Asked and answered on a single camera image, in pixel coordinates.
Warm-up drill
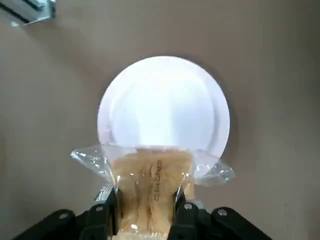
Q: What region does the white round plate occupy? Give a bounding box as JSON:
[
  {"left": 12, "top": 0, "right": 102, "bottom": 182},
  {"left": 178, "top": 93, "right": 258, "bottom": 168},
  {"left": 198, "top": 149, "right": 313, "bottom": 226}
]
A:
[{"left": 96, "top": 55, "right": 231, "bottom": 161}]

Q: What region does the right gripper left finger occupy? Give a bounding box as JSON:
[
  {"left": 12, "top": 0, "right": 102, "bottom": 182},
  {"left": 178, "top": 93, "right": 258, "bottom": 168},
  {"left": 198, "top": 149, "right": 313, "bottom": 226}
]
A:
[{"left": 12, "top": 187, "right": 118, "bottom": 240}]

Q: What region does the aluminium frame post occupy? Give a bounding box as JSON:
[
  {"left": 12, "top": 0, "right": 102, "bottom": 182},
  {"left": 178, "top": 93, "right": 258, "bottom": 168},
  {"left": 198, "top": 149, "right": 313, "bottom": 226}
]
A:
[{"left": 0, "top": 0, "right": 57, "bottom": 27}]

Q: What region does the orange bread pack clear wrapper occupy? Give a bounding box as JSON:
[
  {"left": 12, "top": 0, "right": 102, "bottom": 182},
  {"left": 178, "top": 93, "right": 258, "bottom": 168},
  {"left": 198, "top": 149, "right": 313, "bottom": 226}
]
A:
[{"left": 69, "top": 143, "right": 237, "bottom": 240}]

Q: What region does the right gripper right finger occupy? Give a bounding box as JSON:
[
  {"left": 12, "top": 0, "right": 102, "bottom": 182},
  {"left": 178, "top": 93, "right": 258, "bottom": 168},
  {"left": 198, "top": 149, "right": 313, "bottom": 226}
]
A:
[{"left": 169, "top": 187, "right": 273, "bottom": 240}]

